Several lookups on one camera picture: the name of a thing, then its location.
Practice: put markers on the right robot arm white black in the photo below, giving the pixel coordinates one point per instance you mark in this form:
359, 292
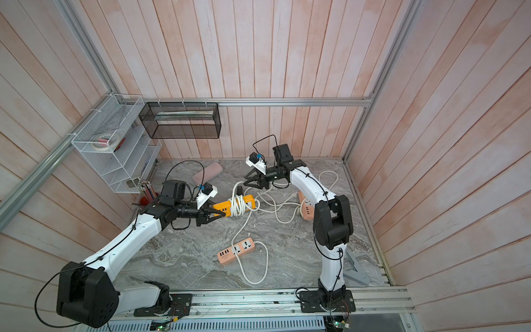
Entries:
332, 222

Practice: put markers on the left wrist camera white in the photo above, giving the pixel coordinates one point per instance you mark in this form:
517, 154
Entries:
207, 191

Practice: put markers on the red pencil cup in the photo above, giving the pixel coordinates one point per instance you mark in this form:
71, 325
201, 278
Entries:
147, 193

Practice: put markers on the black mesh basket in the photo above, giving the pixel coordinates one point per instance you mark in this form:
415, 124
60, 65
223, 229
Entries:
181, 120

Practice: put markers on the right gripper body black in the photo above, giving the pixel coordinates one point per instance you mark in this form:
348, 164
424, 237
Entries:
272, 174

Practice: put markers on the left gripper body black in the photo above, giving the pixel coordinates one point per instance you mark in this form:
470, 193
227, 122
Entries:
201, 214

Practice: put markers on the yellow power strip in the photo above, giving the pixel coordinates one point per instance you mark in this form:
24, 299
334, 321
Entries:
237, 205

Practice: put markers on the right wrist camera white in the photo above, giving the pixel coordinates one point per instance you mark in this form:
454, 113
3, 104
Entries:
257, 161

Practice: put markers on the pink power strip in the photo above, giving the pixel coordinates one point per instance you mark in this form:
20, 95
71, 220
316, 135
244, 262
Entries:
306, 210
241, 248

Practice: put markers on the pink power strip right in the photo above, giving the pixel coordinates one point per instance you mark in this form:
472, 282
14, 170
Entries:
306, 210

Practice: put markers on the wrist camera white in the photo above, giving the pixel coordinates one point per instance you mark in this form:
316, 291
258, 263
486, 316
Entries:
207, 191
257, 161

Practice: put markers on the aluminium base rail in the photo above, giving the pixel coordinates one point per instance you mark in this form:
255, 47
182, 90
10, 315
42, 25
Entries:
254, 303

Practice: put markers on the tape roll in rack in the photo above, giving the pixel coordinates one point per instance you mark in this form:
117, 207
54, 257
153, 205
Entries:
105, 142

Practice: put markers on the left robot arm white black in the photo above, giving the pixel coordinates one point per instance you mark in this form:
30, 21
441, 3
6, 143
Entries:
86, 293

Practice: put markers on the pink power strip front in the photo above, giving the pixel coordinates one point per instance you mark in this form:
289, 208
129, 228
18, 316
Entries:
241, 248

